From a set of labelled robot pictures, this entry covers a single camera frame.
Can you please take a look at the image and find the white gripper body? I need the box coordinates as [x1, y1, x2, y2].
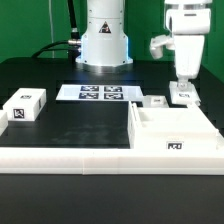
[166, 8, 211, 90]

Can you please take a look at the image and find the white cabinet door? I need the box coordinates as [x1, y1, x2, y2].
[143, 95, 168, 108]
[169, 81, 200, 106]

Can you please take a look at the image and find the white cabinet body box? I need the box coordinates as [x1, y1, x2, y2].
[127, 103, 218, 152]

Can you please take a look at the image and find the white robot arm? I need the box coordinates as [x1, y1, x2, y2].
[76, 0, 213, 90]

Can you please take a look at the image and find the white cabinet top block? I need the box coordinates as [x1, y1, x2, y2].
[3, 88, 46, 121]

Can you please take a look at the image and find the white fiducial marker sheet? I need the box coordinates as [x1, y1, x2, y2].
[56, 84, 143, 102]

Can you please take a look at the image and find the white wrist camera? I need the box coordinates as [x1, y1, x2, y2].
[149, 35, 175, 59]

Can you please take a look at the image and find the black thick cable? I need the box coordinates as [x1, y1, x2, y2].
[31, 0, 83, 59]

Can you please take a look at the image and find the thin white cable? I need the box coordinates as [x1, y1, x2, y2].
[48, 0, 55, 59]

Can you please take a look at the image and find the white U-shaped boundary frame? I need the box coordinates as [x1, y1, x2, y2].
[0, 110, 224, 176]

